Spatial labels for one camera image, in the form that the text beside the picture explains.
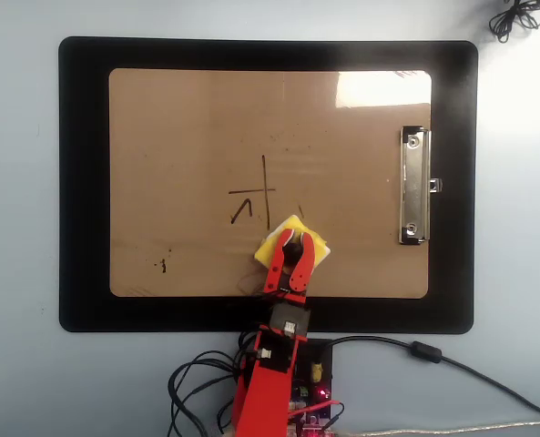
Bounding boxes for brown clipboard board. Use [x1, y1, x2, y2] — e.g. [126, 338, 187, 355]
[108, 67, 433, 300]

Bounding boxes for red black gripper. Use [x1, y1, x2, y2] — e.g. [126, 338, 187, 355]
[260, 229, 319, 340]

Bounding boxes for silver braided usb cable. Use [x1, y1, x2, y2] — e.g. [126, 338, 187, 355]
[328, 417, 540, 437]

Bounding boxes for silver metal clipboard clip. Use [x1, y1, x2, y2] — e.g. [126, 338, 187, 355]
[397, 125, 443, 246]

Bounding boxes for yellow white sponge black handle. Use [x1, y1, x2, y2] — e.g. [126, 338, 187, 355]
[252, 212, 333, 269]

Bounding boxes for coiled black cable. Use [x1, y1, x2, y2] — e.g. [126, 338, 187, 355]
[488, 0, 540, 44]

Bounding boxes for red wire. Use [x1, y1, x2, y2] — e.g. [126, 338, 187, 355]
[290, 399, 344, 418]

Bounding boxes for controller circuit board with led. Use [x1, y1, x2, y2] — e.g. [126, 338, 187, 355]
[287, 381, 335, 437]

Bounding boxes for black servo wire bundle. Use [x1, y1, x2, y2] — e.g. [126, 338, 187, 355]
[167, 330, 262, 437]

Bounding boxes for black power cable with ferrite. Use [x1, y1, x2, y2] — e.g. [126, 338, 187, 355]
[311, 335, 540, 421]

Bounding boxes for black rubber mat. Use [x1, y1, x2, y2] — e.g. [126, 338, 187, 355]
[58, 36, 479, 334]

